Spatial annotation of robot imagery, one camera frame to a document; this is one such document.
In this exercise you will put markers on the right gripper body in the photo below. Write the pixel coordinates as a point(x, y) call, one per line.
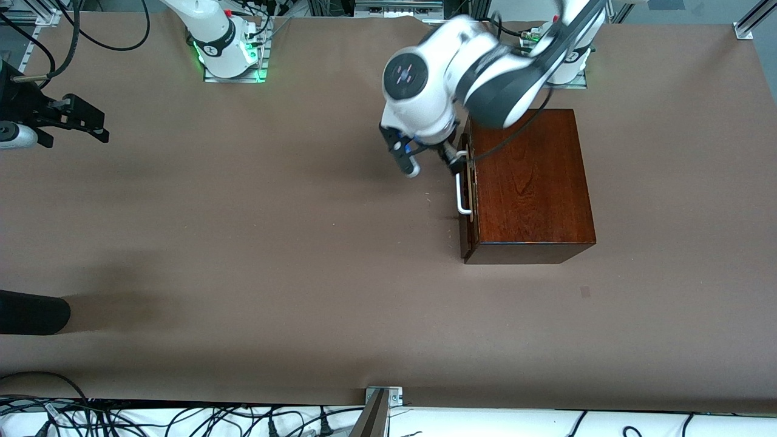
point(23, 104)

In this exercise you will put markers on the wooden drawer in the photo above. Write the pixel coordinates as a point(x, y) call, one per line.
point(467, 243)

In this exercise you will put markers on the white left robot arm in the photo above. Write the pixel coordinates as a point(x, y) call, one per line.
point(485, 67)

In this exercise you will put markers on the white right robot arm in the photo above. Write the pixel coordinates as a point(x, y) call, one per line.
point(209, 30)

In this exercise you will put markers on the dark wooden drawer cabinet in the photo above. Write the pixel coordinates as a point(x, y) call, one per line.
point(534, 194)

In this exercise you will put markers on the grey electronics box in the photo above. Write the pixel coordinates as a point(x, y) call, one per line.
point(397, 9)

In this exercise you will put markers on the black cylinder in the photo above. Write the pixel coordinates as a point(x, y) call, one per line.
point(30, 312)

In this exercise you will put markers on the dark metal beam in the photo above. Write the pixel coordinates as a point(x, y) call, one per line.
point(371, 422)

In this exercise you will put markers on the aluminium frame rail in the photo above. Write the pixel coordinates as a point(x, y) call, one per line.
point(743, 29)
point(30, 53)

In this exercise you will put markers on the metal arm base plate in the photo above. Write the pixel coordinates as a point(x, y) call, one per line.
point(576, 85)
point(237, 78)

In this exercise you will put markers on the small metal bracket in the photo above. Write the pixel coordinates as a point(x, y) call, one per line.
point(393, 394)

